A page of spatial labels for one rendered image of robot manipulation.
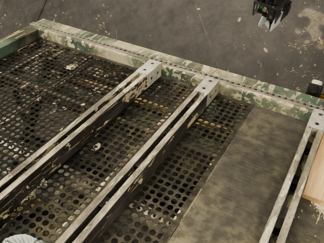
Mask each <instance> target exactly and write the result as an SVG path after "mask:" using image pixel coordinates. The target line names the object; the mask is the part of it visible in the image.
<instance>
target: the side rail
mask: <svg viewBox="0 0 324 243"><path fill-rule="evenodd" d="M38 31H39V30H38V29H36V28H33V27H29V26H27V27H25V28H23V29H21V30H19V31H17V32H14V33H12V34H10V35H8V36H6V37H4V38H2V39H0V58H2V57H4V56H6V55H8V54H10V53H12V52H14V51H16V50H17V49H19V48H21V47H23V46H25V45H27V44H29V43H31V42H33V41H35V40H37V39H38V38H40V37H39V32H38Z"/></svg>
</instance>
